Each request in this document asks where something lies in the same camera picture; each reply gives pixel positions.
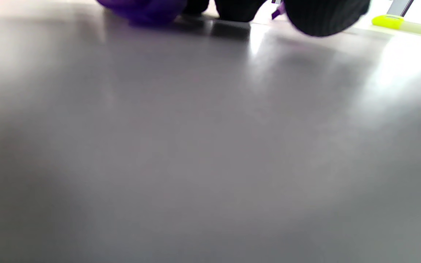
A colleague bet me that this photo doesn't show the purple highlighter cap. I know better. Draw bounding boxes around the purple highlighter cap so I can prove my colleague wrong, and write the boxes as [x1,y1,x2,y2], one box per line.
[96,0,188,27]

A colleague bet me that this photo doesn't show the yellow highlighter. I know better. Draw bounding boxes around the yellow highlighter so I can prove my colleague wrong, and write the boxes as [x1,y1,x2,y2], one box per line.
[371,15,421,40]

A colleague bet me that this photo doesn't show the purple highlighter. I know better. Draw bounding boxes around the purple highlighter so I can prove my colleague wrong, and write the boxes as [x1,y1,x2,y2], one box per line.
[271,3,287,20]

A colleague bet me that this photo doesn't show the person's left hand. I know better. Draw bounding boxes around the person's left hand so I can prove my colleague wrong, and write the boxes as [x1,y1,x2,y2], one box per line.
[183,0,371,37]

